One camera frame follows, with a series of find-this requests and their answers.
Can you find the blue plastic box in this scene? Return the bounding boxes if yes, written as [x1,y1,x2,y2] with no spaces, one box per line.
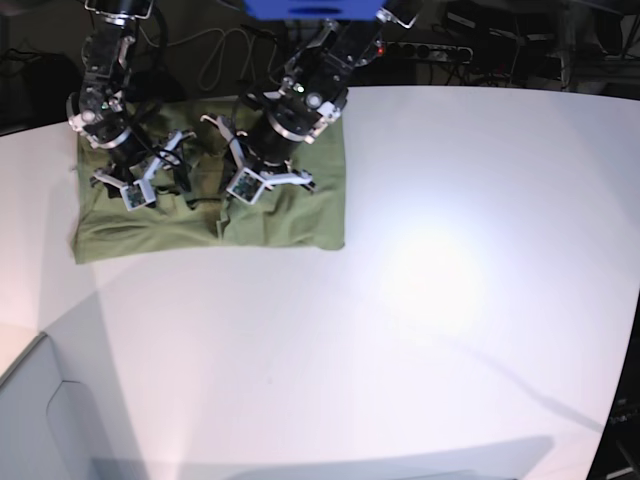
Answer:
[243,0,384,20]

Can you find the green T-shirt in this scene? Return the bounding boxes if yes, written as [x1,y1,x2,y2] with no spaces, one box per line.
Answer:
[71,99,346,264]

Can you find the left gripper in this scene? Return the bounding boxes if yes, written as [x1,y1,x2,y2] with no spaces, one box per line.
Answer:
[200,107,315,220]

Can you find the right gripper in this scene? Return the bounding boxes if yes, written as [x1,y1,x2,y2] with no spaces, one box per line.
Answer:
[89,130,195,198]

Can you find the black power strip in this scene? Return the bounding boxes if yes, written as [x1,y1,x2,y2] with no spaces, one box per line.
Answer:
[378,42,474,65]

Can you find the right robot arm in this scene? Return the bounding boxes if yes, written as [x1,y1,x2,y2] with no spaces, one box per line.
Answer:
[66,1,194,210]

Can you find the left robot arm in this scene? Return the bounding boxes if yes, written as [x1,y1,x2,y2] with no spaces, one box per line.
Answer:
[201,1,424,205]

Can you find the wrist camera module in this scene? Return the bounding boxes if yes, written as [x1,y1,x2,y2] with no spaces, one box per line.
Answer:
[120,179,156,212]
[226,167,266,205]

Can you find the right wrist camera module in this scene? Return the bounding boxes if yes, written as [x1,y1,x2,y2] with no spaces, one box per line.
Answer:
[120,179,156,212]

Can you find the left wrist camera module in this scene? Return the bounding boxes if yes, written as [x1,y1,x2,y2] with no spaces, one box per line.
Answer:
[226,167,266,205]

